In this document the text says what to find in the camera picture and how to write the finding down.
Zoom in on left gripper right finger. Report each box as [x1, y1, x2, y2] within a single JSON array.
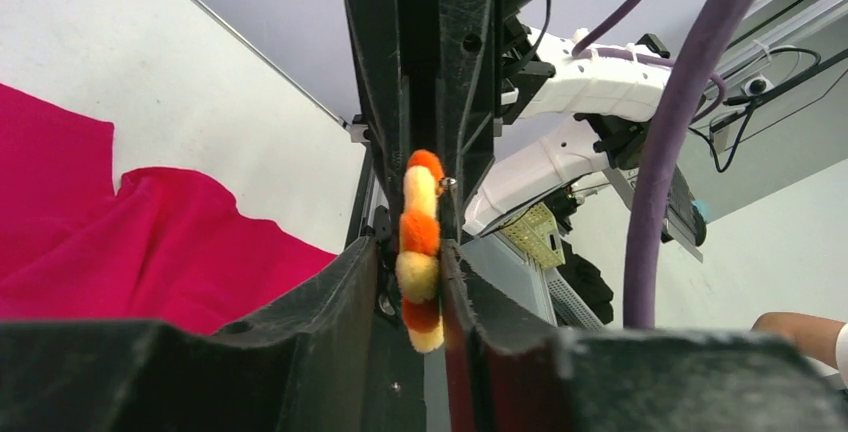
[[440, 240, 847, 431]]

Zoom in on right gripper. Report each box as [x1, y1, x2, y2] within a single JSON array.
[[344, 0, 554, 243]]

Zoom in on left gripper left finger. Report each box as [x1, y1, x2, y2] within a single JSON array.
[[1, 237, 377, 431]]

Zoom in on orange yellow pompom brooch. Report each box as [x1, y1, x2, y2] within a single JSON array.
[[395, 149, 446, 354]]

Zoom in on red t-shirt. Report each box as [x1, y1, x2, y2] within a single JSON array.
[[1, 86, 332, 334]]

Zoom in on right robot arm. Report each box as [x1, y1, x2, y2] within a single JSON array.
[[344, 0, 670, 242]]

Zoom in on overhead camera on mount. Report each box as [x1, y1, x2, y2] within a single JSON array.
[[688, 47, 847, 174]]

